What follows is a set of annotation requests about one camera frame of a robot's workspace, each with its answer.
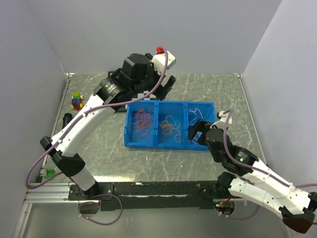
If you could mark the blue plastic three-compartment bin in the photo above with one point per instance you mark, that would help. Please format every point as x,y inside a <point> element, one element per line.
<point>164,124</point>

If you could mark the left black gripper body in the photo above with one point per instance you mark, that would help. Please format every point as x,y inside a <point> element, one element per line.
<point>152,75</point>

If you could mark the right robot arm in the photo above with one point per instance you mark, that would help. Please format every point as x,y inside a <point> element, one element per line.
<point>248,177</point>

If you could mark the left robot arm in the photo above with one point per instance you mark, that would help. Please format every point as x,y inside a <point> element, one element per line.
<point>105,100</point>

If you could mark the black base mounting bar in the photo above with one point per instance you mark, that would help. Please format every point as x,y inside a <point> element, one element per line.
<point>154,195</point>

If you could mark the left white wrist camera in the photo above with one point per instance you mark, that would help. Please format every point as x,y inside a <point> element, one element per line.
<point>163,60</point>

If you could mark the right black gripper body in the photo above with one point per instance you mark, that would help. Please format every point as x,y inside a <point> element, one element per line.
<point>200,126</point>

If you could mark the black microphone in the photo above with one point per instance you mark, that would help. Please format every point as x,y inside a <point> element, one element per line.
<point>67,118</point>

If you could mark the black and white chessboard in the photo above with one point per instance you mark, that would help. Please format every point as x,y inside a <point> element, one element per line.
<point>123,109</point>

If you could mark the colourful toy block car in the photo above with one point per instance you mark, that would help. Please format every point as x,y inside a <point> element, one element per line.
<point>76,101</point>

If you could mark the green toy piece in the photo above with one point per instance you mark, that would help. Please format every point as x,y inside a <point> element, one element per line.
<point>47,173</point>

